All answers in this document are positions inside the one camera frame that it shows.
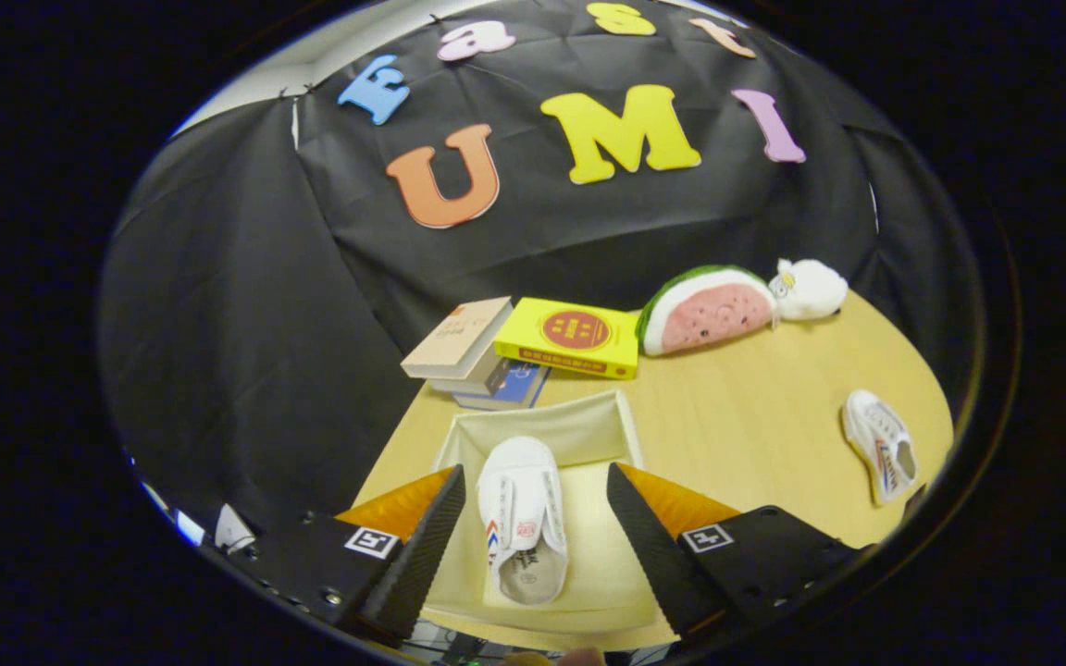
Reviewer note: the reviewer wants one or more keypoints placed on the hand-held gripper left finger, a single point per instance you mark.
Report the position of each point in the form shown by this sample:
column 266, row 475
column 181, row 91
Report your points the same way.
column 422, row 564

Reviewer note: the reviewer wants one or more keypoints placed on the blue book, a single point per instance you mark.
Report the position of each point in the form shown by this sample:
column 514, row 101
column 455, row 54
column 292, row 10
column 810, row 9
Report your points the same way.
column 519, row 384

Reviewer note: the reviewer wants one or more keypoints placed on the white canvas shoe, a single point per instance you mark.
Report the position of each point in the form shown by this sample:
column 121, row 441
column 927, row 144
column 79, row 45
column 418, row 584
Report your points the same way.
column 519, row 499
column 875, row 435

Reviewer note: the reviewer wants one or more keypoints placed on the grey book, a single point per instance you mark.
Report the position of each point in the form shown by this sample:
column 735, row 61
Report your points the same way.
column 477, row 379

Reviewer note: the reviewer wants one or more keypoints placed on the beige book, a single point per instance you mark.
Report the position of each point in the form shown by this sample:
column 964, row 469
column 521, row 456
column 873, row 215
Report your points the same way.
column 459, row 338

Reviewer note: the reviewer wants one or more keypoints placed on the cream fabric storage box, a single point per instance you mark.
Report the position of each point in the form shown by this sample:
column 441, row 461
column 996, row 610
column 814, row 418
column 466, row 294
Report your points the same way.
column 593, row 546

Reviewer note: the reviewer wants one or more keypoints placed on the computer monitor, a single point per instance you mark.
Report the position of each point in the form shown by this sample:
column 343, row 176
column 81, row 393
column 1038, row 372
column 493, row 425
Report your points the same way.
column 189, row 529

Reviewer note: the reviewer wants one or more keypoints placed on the yellow book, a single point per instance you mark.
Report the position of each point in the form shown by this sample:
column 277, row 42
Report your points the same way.
column 579, row 333

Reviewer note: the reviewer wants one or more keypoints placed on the white plush toy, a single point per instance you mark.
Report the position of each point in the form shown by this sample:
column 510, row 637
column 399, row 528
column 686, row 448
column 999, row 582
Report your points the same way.
column 815, row 291

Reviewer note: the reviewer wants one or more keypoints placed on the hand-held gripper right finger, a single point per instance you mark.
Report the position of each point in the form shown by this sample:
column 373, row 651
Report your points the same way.
column 653, row 560

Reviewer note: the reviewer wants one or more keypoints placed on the watermelon plush toy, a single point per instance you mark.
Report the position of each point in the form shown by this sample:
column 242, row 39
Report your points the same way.
column 709, row 319

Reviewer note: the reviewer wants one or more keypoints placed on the white device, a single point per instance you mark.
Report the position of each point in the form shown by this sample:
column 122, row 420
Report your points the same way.
column 232, row 535

